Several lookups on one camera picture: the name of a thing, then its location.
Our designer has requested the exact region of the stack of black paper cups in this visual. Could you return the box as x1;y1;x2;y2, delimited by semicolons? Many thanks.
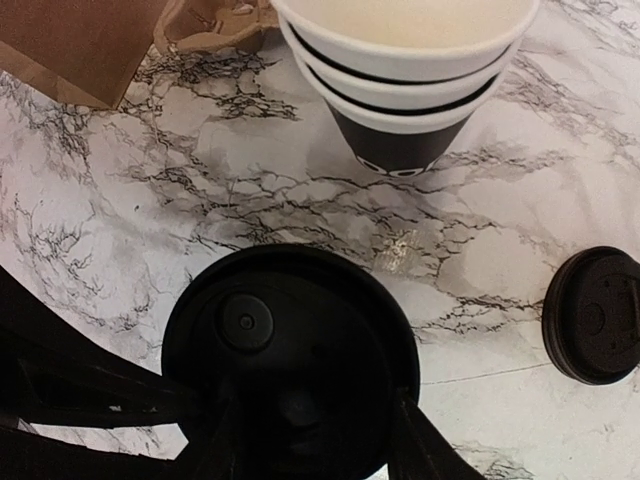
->
273;1;540;178

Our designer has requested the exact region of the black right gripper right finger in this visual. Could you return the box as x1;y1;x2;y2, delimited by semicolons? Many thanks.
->
389;389;485;480

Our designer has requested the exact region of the cardboard cup carrier tray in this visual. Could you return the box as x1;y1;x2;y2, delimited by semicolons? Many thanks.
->
153;0;279;53

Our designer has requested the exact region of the black plastic cup lid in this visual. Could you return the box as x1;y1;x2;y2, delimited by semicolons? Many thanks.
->
162;244;420;479

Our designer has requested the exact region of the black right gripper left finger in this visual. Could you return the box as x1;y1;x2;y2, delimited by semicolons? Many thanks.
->
189;397;277;479

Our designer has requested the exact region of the brown paper bag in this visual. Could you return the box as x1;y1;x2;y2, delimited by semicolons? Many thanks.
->
1;0;166;109

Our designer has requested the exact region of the stack of black cup lids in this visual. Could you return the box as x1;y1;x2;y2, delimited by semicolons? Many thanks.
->
541;246;639;385

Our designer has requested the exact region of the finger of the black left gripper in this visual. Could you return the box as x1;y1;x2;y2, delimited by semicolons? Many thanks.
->
1;426;195;480
1;327;200;429

